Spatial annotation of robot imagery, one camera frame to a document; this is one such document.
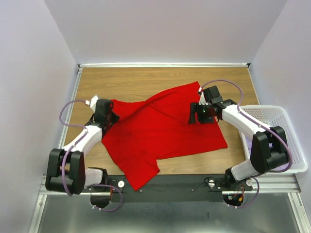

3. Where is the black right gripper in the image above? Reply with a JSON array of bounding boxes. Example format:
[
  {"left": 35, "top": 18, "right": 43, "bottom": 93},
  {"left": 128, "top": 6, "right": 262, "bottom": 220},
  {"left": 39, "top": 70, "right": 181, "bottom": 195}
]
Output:
[{"left": 187, "top": 102, "right": 213, "bottom": 124}]

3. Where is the red t-shirt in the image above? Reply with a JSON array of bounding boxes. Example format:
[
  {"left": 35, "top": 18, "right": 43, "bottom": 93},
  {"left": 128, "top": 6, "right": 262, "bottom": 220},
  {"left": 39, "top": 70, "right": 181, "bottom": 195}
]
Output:
[{"left": 102, "top": 82, "right": 227, "bottom": 191}]

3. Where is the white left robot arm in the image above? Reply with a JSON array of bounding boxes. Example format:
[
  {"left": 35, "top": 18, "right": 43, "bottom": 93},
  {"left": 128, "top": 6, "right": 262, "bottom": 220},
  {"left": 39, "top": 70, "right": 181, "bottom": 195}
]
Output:
[{"left": 45, "top": 111, "right": 120, "bottom": 196}]

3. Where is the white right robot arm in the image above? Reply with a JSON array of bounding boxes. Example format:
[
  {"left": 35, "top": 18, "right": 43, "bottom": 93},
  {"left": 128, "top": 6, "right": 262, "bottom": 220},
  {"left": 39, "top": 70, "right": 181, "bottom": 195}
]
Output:
[{"left": 189, "top": 99, "right": 293, "bottom": 190}]

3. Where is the white plastic laundry basket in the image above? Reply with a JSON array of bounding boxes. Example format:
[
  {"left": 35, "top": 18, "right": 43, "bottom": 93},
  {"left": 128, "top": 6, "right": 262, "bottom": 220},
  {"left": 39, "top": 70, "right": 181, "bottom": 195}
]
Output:
[{"left": 240, "top": 105, "right": 308, "bottom": 174}]

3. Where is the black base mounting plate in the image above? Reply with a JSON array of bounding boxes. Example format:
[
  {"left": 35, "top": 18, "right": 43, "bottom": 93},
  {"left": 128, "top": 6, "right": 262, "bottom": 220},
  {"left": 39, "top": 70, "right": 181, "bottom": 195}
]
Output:
[{"left": 82, "top": 174, "right": 253, "bottom": 207}]

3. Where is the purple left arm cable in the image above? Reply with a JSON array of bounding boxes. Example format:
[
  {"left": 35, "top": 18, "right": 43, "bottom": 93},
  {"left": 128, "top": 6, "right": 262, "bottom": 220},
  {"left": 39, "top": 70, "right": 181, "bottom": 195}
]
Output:
[{"left": 59, "top": 100, "right": 123, "bottom": 212}]

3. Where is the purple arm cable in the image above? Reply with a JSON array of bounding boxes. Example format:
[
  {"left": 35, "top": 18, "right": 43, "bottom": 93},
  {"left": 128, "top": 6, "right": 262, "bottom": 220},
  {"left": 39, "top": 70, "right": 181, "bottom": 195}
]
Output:
[
  {"left": 199, "top": 79, "right": 292, "bottom": 210},
  {"left": 59, "top": 100, "right": 123, "bottom": 212}
]

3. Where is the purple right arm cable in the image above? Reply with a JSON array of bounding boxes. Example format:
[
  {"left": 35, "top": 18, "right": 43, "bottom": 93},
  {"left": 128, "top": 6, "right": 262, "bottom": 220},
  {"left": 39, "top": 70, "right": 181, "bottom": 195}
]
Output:
[{"left": 199, "top": 79, "right": 292, "bottom": 210}]

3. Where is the aluminium frame rail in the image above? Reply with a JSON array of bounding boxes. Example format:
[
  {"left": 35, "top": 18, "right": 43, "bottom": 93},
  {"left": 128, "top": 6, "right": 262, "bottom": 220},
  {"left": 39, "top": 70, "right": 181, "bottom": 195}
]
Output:
[{"left": 44, "top": 173, "right": 301, "bottom": 195}]

